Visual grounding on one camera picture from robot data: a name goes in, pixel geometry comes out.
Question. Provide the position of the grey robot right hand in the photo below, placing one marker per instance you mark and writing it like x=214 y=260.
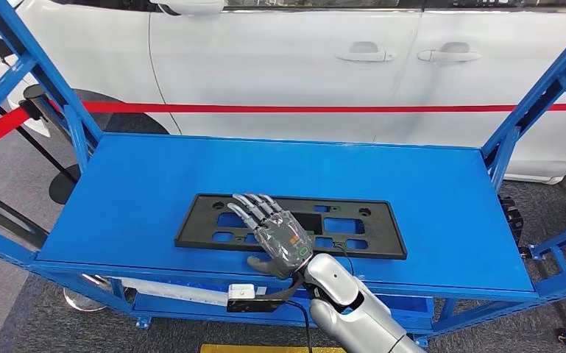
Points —
x=282 y=243

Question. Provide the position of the black licence plate frame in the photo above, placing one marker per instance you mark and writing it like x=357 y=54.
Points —
x=385 y=229

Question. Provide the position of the white plastic crate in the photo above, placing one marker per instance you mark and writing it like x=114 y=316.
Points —
x=165 y=291

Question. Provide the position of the red barrier belt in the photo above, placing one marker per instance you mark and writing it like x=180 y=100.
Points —
x=312 y=107

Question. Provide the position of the white car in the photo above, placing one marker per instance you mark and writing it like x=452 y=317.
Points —
x=263 y=63

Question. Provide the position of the stanchion with chrome base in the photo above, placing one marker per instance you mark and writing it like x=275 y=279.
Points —
x=85 y=299

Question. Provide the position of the black ribbed block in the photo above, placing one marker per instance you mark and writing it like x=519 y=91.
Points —
x=512 y=219

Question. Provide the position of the white car side mirror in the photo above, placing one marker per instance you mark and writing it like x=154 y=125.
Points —
x=190 y=6

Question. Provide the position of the black stanchion with belt head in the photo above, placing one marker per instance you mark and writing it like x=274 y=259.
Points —
x=36 y=100

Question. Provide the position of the thin black pole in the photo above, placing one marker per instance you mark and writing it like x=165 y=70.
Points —
x=19 y=127

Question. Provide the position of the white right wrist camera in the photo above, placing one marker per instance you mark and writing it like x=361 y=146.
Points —
x=241 y=291

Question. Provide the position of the black camera bracket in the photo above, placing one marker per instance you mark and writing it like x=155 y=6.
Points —
x=253 y=306

